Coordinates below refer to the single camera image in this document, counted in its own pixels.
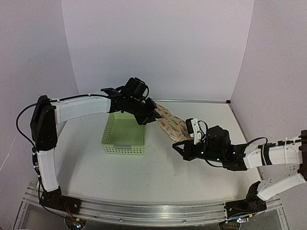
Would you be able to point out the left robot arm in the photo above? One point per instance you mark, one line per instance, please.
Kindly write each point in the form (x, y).
(48, 113)

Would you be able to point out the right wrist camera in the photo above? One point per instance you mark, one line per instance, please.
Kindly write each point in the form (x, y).
(195, 131)

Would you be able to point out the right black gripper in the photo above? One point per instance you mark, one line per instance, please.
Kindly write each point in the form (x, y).
(188, 154)

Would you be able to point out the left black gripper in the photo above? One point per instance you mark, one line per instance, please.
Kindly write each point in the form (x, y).
(156, 115)

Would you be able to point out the aluminium front rail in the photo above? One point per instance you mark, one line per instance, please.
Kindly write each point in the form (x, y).
(154, 215)

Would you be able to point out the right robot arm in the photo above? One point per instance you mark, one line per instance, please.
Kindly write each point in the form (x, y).
(289, 151)

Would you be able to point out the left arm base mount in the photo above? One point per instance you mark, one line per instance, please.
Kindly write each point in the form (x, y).
(57, 198)

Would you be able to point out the patterned beige laundry bag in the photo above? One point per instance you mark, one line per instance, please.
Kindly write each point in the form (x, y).
(174, 127)

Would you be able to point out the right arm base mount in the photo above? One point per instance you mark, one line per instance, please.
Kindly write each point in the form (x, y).
(251, 205)

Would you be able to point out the green plastic basket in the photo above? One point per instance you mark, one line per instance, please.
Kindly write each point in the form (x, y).
(123, 135)

